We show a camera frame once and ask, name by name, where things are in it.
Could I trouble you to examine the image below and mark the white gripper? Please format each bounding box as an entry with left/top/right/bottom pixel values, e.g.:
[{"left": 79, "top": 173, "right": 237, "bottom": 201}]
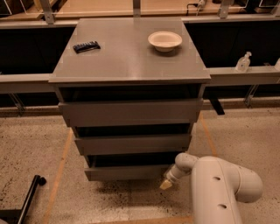
[{"left": 160, "top": 164, "right": 188, "bottom": 190}]

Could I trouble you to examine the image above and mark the grey metal railing frame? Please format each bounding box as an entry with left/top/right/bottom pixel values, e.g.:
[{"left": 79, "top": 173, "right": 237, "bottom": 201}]
[{"left": 1, "top": 0, "right": 280, "bottom": 109}]

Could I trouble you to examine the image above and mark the grey bottom drawer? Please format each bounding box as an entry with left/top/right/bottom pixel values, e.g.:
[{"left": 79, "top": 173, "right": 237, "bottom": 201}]
[{"left": 85, "top": 151, "right": 179, "bottom": 181}]

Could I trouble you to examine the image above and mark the grey middle drawer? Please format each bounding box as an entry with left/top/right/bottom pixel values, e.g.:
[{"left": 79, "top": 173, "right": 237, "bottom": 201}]
[{"left": 75, "top": 134, "right": 191, "bottom": 156}]

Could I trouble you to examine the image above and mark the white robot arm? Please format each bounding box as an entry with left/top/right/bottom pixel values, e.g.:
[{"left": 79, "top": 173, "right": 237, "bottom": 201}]
[{"left": 160, "top": 153, "right": 263, "bottom": 224}]

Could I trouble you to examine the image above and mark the grey drawer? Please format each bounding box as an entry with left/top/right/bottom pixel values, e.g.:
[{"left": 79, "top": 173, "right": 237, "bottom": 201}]
[
  {"left": 75, "top": 134, "right": 191, "bottom": 156},
  {"left": 85, "top": 151, "right": 179, "bottom": 181},
  {"left": 59, "top": 99, "right": 203, "bottom": 127}
]

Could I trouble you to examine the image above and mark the grey top drawer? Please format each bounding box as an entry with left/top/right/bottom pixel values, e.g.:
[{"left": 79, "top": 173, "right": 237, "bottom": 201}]
[{"left": 59, "top": 99, "right": 203, "bottom": 127}]

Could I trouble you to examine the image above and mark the grey drawer cabinet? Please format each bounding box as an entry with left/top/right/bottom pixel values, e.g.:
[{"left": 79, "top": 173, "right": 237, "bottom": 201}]
[{"left": 48, "top": 17, "right": 212, "bottom": 170}]

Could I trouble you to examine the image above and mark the white paper bowl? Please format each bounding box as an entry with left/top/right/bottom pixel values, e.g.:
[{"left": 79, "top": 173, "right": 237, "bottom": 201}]
[{"left": 148, "top": 31, "right": 182, "bottom": 53}]

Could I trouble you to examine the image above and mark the black metal stand leg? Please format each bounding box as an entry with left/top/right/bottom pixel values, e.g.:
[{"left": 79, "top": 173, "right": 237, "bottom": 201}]
[{"left": 0, "top": 174, "right": 47, "bottom": 224}]

